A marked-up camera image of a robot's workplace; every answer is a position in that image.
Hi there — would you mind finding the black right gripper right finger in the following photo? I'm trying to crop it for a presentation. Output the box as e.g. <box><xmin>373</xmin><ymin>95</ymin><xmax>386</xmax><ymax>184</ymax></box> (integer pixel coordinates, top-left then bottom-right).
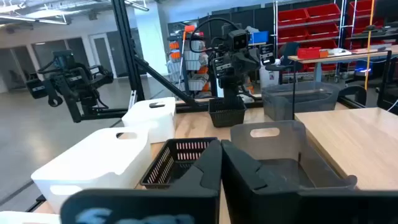
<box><xmin>220</xmin><ymin>139</ymin><xmax>398</xmax><ymax>224</ymax></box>

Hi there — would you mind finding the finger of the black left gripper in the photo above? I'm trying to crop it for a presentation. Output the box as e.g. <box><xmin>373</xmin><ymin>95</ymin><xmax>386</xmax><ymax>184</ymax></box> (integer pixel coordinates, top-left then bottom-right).
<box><xmin>221</xmin><ymin>77</ymin><xmax>233</xmax><ymax>102</ymax></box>
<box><xmin>231</xmin><ymin>77</ymin><xmax>244</xmax><ymax>102</ymax></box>

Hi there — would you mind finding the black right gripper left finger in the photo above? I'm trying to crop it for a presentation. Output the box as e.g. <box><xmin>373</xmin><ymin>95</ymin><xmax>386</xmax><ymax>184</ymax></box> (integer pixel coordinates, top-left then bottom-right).
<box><xmin>60</xmin><ymin>139</ymin><xmax>223</xmax><ymax>224</ymax></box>

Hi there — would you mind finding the black mesh plastic basket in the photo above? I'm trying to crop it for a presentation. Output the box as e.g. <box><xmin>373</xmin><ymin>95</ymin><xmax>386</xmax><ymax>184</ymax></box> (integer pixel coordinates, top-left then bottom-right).
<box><xmin>208</xmin><ymin>98</ymin><xmax>247</xmax><ymax>128</ymax></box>
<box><xmin>140</xmin><ymin>137</ymin><xmax>218</xmax><ymax>190</ymax></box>

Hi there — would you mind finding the clear plastic bag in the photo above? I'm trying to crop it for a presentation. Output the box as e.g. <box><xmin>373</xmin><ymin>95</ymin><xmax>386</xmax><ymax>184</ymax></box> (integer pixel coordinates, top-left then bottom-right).
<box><xmin>261</xmin><ymin>81</ymin><xmax>340</xmax><ymax>121</ymax></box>

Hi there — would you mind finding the grey translucent plastic basket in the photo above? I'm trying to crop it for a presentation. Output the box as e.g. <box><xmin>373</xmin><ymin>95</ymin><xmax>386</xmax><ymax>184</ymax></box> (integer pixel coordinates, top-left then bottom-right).
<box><xmin>229</xmin><ymin>120</ymin><xmax>358</xmax><ymax>191</ymax></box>

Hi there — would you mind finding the white trash bin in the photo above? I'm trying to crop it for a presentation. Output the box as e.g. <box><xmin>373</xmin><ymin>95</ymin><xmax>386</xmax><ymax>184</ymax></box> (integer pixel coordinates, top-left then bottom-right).
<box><xmin>259</xmin><ymin>67</ymin><xmax>280</xmax><ymax>90</ymax></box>

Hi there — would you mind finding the blue screen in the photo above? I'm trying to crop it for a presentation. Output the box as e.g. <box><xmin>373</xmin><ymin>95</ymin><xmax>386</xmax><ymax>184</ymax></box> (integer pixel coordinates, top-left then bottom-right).
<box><xmin>248</xmin><ymin>30</ymin><xmax>270</xmax><ymax>44</ymax></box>

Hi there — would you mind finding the cart with white orange bins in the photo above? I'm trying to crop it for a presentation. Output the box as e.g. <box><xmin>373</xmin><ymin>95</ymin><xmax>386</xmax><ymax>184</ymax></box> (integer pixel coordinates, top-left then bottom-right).
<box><xmin>166</xmin><ymin>24</ymin><xmax>212</xmax><ymax>94</ymax></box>

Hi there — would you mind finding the black office chair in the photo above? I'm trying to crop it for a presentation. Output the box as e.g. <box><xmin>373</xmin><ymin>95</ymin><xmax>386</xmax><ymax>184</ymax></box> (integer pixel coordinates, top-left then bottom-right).
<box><xmin>264</xmin><ymin>42</ymin><xmax>301</xmax><ymax>85</ymax></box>

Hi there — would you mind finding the red storage bin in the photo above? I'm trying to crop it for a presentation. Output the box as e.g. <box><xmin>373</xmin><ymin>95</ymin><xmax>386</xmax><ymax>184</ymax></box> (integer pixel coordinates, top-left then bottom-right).
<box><xmin>348</xmin><ymin>0</ymin><xmax>374</xmax><ymax>17</ymax></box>
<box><xmin>278</xmin><ymin>8</ymin><xmax>308</xmax><ymax>26</ymax></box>
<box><xmin>307</xmin><ymin>23</ymin><xmax>340</xmax><ymax>40</ymax></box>
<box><xmin>306</xmin><ymin>2</ymin><xmax>341</xmax><ymax>22</ymax></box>
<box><xmin>277</xmin><ymin>27</ymin><xmax>308</xmax><ymax>43</ymax></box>

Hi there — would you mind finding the red box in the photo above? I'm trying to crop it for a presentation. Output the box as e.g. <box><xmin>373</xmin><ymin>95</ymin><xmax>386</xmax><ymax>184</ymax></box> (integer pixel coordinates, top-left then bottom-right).
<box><xmin>297</xmin><ymin>46</ymin><xmax>322</xmax><ymax>59</ymax></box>

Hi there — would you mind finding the wooden background desk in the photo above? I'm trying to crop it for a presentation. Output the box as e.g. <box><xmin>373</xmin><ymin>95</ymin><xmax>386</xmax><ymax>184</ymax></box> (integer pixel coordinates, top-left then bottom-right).
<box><xmin>287</xmin><ymin>45</ymin><xmax>398</xmax><ymax>82</ymax></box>

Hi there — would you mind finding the metal storage rack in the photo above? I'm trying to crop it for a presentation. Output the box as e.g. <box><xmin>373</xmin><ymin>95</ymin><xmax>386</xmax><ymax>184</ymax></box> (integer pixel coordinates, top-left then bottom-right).
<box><xmin>273</xmin><ymin>0</ymin><xmax>348</xmax><ymax>83</ymax></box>

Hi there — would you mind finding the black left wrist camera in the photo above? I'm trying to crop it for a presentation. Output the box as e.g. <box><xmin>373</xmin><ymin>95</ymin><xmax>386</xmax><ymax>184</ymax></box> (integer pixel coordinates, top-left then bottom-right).
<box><xmin>228</xmin><ymin>29</ymin><xmax>250</xmax><ymax>51</ymax></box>

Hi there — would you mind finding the black aluminium table frame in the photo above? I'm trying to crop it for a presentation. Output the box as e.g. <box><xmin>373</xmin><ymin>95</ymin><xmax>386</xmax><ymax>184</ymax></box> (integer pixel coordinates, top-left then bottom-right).
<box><xmin>73</xmin><ymin>0</ymin><xmax>265</xmax><ymax>124</ymax></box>

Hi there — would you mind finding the yellow cable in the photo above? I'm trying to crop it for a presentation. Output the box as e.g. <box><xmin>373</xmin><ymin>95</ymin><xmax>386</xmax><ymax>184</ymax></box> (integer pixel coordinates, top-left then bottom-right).
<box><xmin>364</xmin><ymin>0</ymin><xmax>375</xmax><ymax>91</ymax></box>

